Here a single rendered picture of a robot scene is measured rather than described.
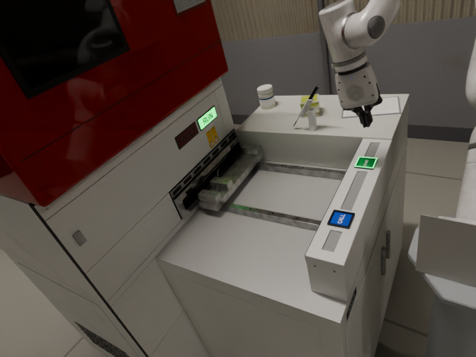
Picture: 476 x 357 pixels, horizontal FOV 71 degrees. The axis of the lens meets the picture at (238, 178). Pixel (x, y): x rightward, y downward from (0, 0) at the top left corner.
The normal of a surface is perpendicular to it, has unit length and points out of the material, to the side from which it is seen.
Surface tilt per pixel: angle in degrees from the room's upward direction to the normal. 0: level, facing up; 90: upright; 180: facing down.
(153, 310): 90
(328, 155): 90
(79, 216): 90
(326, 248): 0
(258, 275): 0
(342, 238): 0
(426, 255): 90
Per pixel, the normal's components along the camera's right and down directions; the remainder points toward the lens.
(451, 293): -0.24, -0.80
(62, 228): 0.83, 0.12
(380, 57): -0.55, 0.58
